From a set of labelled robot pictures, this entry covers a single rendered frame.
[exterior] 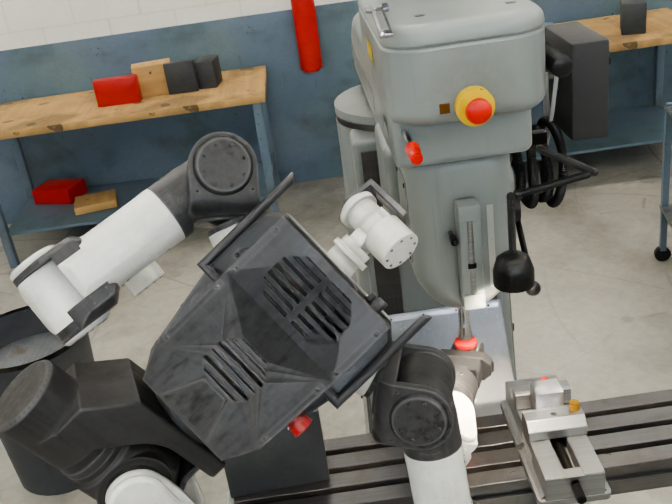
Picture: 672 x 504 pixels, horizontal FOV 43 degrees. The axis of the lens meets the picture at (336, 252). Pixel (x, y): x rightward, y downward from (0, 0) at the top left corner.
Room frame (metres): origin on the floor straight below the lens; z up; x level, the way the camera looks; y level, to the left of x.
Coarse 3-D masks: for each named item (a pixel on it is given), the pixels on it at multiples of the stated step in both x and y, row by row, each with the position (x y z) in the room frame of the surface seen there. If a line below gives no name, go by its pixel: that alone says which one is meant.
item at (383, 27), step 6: (366, 6) 1.45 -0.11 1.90; (384, 6) 1.42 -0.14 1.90; (366, 12) 1.42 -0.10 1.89; (372, 12) 1.39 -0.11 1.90; (378, 12) 1.38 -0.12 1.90; (384, 12) 1.37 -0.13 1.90; (378, 18) 1.33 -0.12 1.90; (384, 18) 1.32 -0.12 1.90; (378, 24) 1.28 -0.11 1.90; (384, 24) 1.28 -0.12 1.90; (378, 30) 1.24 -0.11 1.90; (384, 30) 1.24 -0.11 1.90; (390, 30) 1.23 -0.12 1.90; (384, 36) 1.21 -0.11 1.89; (390, 36) 1.21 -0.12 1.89
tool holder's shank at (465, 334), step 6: (462, 312) 1.47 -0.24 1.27; (468, 312) 1.47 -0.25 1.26; (462, 318) 1.47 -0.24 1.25; (468, 318) 1.47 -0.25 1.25; (462, 324) 1.47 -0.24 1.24; (468, 324) 1.47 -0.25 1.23; (462, 330) 1.47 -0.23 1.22; (468, 330) 1.47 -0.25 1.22; (462, 336) 1.47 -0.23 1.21; (468, 336) 1.47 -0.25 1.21
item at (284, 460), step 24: (288, 432) 1.45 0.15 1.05; (312, 432) 1.45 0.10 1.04; (240, 456) 1.44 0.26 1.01; (264, 456) 1.44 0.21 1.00; (288, 456) 1.45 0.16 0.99; (312, 456) 1.45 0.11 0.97; (240, 480) 1.44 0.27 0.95; (264, 480) 1.44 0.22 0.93; (288, 480) 1.45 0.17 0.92; (312, 480) 1.45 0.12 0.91
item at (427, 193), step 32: (480, 160) 1.40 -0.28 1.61; (416, 192) 1.41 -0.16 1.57; (448, 192) 1.39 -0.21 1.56; (480, 192) 1.39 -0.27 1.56; (512, 192) 1.44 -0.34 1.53; (416, 224) 1.42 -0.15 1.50; (448, 224) 1.39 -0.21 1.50; (416, 256) 1.42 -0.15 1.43; (448, 256) 1.39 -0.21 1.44; (448, 288) 1.39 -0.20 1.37
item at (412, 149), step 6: (402, 132) 1.34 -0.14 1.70; (408, 132) 1.34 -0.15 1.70; (408, 138) 1.30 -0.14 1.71; (408, 144) 1.26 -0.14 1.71; (414, 144) 1.26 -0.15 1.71; (408, 150) 1.25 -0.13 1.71; (414, 150) 1.23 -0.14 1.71; (420, 150) 1.24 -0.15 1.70; (408, 156) 1.24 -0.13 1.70; (414, 156) 1.22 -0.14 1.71; (420, 156) 1.22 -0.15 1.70; (414, 162) 1.22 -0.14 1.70; (420, 162) 1.22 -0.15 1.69
